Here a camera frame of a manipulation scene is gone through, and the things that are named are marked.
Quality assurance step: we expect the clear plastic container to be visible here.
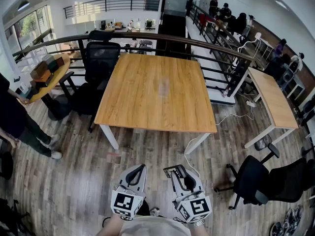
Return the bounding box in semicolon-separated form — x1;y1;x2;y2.
158;76;171;97

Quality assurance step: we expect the person's beige shirt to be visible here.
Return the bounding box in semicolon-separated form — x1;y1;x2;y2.
118;216;193;236

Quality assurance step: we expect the wooden desk with white legs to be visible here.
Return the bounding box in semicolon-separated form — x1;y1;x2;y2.
243;66;300;149

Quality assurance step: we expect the round wooden table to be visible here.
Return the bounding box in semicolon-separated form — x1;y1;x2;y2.
15;54;72;121

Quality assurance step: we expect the wire mesh wastebasket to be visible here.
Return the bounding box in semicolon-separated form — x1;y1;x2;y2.
254;134;273;151

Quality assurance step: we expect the wooden square table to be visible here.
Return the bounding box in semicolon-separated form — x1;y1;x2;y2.
11;31;254;98

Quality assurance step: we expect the white floor cable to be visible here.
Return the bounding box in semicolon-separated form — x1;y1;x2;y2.
183;92;257;179

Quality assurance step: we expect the person's left forearm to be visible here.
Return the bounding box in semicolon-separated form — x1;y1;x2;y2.
96;214;124;236

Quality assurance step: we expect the brown box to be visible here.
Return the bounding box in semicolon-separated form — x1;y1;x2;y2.
30;60;49;80

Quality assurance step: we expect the black mesh office chair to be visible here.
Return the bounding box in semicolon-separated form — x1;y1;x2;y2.
58;29;122;133

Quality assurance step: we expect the black office chair with armrests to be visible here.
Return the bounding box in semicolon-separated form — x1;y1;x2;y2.
213;143;315;211

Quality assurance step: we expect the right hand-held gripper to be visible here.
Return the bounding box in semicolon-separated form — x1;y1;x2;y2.
170;166;213;224

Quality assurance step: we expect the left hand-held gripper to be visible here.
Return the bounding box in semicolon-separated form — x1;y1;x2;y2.
110;164;148;218

